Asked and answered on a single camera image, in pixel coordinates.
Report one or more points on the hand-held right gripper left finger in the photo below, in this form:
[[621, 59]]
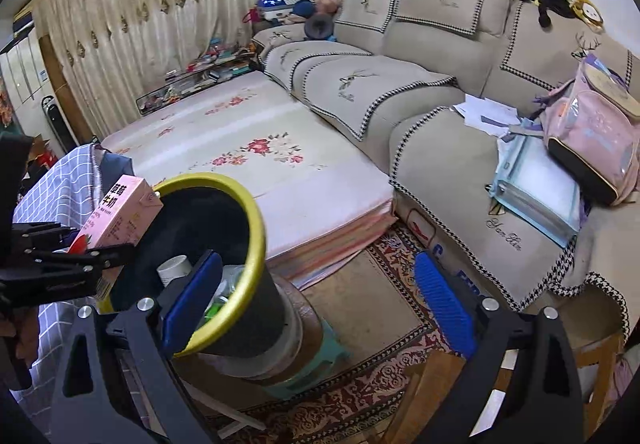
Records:
[[192, 304]]

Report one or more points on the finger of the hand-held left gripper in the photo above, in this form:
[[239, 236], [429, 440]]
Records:
[[75, 269], [45, 236]]

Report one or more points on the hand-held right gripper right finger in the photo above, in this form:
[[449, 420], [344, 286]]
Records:
[[445, 304]]

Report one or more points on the white pill bottle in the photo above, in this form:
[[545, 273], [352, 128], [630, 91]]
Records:
[[172, 271]]

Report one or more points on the clear bottle with green label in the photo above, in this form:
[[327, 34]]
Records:
[[232, 281]]

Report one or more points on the pink milk carton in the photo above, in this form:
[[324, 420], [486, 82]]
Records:
[[125, 219]]

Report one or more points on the black bin with yellow rim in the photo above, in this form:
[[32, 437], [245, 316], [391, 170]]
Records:
[[275, 319]]

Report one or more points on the blue checked tablecloth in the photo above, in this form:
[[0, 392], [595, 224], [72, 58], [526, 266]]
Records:
[[55, 184]]

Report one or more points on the open cardboard boxes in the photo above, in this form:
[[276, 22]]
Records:
[[47, 159]]

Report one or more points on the black tower fan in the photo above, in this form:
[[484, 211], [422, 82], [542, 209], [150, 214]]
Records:
[[54, 124]]

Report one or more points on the green plastic stool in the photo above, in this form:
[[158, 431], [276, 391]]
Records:
[[325, 366]]

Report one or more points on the red patterned rug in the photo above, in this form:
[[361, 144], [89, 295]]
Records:
[[350, 404]]

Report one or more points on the wooden stool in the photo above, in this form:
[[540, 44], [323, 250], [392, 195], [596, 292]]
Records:
[[595, 349]]

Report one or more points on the floral mat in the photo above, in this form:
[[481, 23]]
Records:
[[250, 124]]

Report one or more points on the loose white papers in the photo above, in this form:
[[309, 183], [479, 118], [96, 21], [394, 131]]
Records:
[[485, 111]]

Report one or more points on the pile of books and toys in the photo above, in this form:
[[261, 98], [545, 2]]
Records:
[[200, 74]]

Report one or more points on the beige sofa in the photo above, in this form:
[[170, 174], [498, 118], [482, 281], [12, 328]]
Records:
[[400, 89]]

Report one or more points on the pink backpack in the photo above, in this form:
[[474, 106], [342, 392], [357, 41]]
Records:
[[590, 124]]

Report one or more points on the dark grey round plush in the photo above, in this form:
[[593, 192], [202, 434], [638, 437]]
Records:
[[318, 27]]

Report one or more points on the blue star print bag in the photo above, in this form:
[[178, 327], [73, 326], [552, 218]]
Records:
[[274, 4]]

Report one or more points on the yellow lion plush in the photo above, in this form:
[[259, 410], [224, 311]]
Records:
[[587, 14]]

